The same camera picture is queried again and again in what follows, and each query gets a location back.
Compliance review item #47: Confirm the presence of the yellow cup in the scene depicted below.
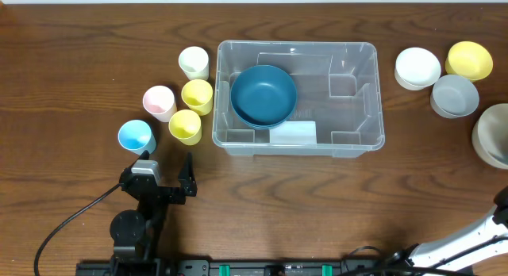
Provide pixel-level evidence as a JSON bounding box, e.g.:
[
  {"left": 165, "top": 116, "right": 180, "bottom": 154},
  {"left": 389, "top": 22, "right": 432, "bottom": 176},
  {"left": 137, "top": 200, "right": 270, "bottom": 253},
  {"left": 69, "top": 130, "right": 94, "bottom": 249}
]
[
  {"left": 168, "top": 109, "right": 202, "bottom": 146},
  {"left": 181, "top": 79, "right": 214, "bottom": 116}
]

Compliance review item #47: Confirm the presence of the left black cable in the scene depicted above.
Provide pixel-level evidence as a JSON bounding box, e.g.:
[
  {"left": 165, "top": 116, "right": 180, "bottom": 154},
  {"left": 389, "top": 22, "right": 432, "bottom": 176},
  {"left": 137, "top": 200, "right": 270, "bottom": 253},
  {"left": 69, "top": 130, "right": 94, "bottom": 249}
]
[{"left": 33, "top": 182, "right": 125, "bottom": 276}]

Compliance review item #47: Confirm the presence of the yellow small bowl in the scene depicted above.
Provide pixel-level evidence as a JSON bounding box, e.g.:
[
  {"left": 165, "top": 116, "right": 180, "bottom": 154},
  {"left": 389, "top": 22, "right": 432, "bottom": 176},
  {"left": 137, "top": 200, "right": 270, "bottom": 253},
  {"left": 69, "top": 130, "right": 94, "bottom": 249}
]
[{"left": 445, "top": 41, "right": 494, "bottom": 82}]

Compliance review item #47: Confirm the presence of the large cream bowl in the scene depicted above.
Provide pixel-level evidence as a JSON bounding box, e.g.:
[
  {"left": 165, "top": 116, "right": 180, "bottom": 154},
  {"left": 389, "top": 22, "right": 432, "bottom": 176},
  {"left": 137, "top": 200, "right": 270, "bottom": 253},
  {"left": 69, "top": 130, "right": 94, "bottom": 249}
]
[{"left": 471, "top": 103, "right": 507, "bottom": 170}]

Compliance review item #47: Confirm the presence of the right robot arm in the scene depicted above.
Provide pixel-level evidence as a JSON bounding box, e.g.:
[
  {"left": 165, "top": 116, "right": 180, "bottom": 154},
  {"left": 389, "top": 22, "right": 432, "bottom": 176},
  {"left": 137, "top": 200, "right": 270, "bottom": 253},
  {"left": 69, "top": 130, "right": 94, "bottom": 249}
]
[{"left": 387, "top": 189, "right": 507, "bottom": 271}]

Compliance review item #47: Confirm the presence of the dark blue bowl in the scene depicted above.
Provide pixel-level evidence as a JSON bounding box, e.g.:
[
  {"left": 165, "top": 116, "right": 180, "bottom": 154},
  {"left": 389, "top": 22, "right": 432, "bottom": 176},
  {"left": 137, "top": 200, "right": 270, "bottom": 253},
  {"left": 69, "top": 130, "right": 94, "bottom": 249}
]
[
  {"left": 229, "top": 65, "right": 298, "bottom": 116},
  {"left": 235, "top": 113, "right": 291, "bottom": 129}
]

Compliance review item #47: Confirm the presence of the pink cup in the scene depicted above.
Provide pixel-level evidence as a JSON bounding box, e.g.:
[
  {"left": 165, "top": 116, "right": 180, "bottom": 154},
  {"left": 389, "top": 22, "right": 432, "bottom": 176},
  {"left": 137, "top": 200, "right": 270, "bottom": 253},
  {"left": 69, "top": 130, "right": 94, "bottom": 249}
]
[{"left": 142, "top": 86, "right": 177, "bottom": 123}]

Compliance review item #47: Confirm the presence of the grey small bowl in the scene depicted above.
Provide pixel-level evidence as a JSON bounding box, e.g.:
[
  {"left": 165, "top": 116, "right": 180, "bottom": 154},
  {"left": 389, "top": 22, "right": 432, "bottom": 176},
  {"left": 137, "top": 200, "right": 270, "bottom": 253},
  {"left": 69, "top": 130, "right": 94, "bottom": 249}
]
[{"left": 429, "top": 75, "right": 479, "bottom": 119}]

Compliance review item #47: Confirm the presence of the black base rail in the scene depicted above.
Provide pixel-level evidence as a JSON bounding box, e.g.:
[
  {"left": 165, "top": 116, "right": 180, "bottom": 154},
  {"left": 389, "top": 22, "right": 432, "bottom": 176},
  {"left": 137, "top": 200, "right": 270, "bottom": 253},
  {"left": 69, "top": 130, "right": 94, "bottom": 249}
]
[{"left": 75, "top": 258, "right": 475, "bottom": 276}]

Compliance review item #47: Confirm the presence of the yellow cup lower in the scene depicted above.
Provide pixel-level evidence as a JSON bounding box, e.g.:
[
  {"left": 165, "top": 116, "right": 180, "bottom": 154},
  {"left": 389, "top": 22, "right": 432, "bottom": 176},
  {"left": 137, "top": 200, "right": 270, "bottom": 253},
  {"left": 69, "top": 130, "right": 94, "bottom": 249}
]
[{"left": 168, "top": 109, "right": 202, "bottom": 146}]

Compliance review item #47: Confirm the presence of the right black cable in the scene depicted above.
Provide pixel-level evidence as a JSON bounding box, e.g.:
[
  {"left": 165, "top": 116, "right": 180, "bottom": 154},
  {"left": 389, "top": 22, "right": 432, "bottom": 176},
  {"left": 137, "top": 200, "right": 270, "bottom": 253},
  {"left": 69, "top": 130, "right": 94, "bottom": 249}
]
[{"left": 341, "top": 236, "right": 508, "bottom": 276}]

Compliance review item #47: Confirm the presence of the cream white cup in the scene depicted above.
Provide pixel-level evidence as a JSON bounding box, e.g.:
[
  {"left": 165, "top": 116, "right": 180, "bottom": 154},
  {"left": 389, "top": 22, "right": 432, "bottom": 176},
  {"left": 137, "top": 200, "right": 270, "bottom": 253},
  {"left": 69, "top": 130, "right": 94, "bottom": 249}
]
[{"left": 178, "top": 46, "right": 210, "bottom": 80}]

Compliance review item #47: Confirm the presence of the black cable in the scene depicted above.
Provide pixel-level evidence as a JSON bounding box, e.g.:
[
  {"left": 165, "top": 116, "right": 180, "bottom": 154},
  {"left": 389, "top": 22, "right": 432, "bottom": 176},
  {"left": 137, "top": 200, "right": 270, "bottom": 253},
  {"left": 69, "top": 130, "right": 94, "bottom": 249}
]
[
  {"left": 341, "top": 236, "right": 508, "bottom": 276},
  {"left": 33, "top": 182, "right": 125, "bottom": 276}
]

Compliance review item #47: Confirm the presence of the clear plastic storage container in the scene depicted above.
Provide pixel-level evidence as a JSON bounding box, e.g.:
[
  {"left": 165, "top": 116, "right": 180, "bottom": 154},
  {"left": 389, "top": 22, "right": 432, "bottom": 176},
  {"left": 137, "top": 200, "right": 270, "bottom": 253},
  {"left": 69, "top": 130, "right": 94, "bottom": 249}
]
[{"left": 212, "top": 40, "right": 385, "bottom": 158}]

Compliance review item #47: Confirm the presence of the white small bowl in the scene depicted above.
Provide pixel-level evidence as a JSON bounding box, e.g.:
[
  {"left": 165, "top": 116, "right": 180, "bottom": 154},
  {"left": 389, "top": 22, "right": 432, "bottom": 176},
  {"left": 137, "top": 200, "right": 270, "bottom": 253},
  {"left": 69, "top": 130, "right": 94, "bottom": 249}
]
[{"left": 394, "top": 47, "right": 441, "bottom": 91}]

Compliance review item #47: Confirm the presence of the light blue cup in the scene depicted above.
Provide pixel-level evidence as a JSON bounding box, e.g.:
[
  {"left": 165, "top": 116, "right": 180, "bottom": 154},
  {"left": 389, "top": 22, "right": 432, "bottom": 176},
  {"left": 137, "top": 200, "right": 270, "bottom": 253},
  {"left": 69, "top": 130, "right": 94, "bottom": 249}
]
[{"left": 117, "top": 120, "right": 156, "bottom": 155}]

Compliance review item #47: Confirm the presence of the yellow cup upper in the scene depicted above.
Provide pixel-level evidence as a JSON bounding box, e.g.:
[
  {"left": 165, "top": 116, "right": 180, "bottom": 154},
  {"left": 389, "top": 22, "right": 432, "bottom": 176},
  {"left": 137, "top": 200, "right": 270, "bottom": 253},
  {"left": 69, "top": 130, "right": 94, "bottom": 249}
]
[{"left": 181, "top": 79, "right": 214, "bottom": 116}]

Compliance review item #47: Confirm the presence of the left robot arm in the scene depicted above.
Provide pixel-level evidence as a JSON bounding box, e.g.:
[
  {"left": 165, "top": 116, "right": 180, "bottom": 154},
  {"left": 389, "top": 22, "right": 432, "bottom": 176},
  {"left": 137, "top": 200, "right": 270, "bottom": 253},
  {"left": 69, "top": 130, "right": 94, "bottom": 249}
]
[{"left": 110, "top": 151, "right": 198, "bottom": 261}]

